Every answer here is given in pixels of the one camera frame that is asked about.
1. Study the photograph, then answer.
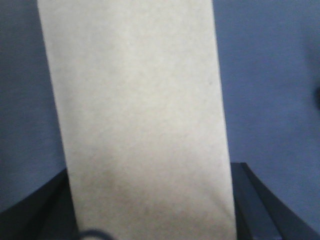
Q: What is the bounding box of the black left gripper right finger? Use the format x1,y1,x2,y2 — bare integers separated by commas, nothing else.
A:
231,162,320,240

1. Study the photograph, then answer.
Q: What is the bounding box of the brown cardboard package box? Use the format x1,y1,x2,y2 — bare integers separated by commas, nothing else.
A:
37,0,236,240

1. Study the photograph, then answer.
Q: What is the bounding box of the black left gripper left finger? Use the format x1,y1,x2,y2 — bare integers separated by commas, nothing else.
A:
0,170,77,240

